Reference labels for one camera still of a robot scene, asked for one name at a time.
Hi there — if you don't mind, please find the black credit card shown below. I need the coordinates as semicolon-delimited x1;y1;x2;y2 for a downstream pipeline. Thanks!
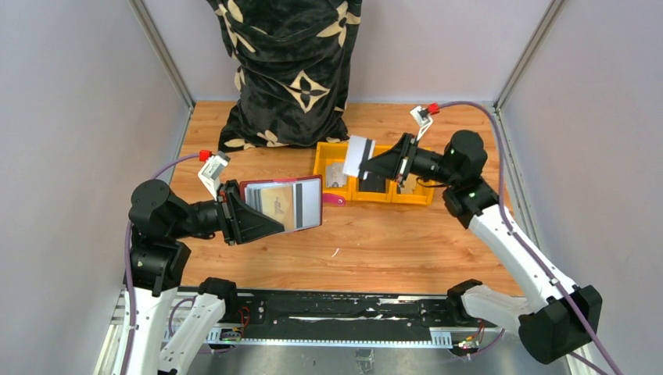
358;173;389;194

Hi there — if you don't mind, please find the white magnetic stripe card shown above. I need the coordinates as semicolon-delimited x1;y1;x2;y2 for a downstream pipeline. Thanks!
342;135;375;180

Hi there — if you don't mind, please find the yellow three-compartment bin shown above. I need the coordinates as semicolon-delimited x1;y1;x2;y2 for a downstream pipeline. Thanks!
313;142;434;205

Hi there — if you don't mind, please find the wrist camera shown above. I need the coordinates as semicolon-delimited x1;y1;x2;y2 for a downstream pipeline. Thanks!
410;106;433;141
197;150;230;200

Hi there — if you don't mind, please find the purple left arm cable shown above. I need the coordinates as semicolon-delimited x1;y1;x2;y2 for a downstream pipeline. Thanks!
123;150;213;375

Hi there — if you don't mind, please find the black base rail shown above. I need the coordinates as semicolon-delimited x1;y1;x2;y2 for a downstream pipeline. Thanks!
210;289;498;348

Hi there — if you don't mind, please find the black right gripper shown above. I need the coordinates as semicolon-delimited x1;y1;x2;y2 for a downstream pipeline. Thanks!
360;133;459;187

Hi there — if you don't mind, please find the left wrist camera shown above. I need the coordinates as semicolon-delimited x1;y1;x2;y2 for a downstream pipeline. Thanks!
197;150;230;200

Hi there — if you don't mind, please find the red leather card holder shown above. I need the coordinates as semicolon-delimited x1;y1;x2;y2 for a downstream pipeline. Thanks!
239;175;346;233

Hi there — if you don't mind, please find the beige credit card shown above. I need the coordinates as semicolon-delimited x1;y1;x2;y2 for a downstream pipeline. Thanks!
397;174;419;195

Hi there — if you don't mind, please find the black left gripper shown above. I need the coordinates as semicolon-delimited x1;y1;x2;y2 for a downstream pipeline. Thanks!
170;178;286;243

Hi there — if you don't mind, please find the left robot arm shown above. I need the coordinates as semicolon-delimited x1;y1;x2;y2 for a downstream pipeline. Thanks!
115;179;284;374

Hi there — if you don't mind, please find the black floral blanket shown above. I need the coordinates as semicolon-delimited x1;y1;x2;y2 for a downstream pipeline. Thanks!
209;1;363;152

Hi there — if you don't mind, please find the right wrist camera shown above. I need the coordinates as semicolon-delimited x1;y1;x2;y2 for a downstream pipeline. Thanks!
410;106;433;141

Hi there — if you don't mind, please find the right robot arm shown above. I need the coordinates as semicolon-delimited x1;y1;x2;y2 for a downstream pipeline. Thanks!
343;130;603;364

